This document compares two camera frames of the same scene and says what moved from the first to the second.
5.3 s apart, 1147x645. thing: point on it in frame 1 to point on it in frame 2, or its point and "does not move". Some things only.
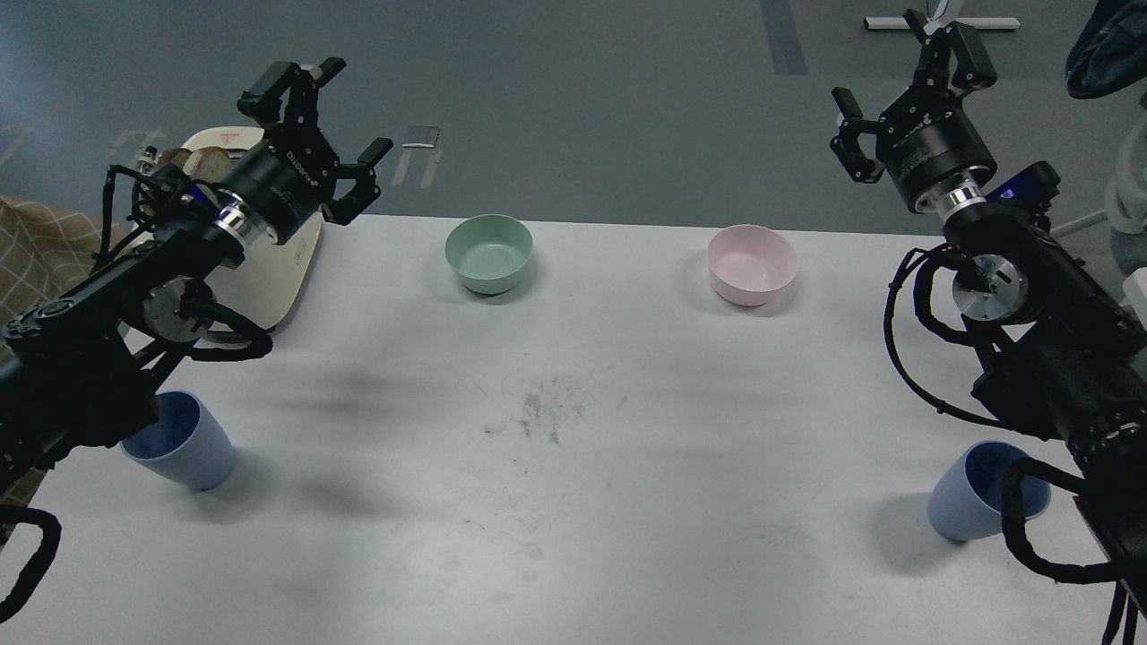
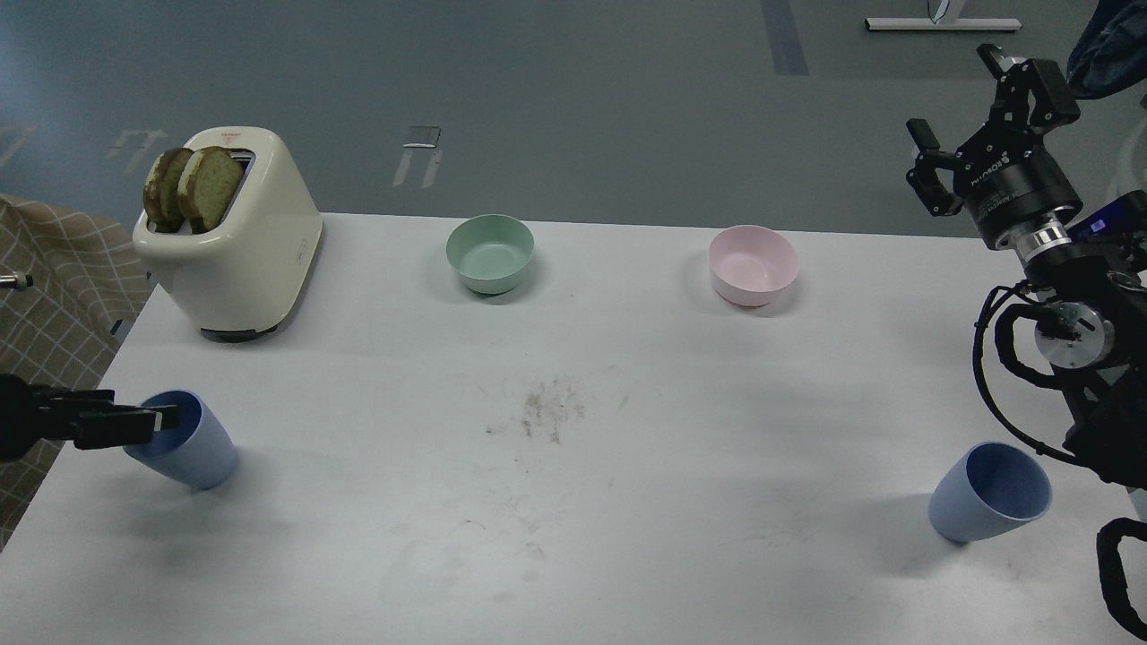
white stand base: [964, 22] does not move
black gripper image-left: [287, 183] to [54, 410]
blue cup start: [187, 443] does not move
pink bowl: [750, 262] does not move
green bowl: [489, 252] does not move
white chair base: [1125, 200] to [1120, 146]
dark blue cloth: [1110, 51] does not move
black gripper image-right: [927, 134] to [1006, 176]
